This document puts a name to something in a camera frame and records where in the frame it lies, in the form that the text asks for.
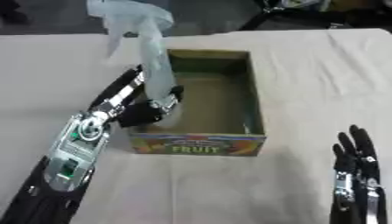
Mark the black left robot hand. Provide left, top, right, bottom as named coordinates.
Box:
left=87, top=64, right=186, bottom=129

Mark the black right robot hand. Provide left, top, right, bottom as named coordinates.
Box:
left=329, top=124, right=389, bottom=224

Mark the open cardboard box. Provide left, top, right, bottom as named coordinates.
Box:
left=127, top=48, right=269, bottom=158

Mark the black tripod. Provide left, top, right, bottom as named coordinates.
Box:
left=237, top=0, right=392, bottom=32

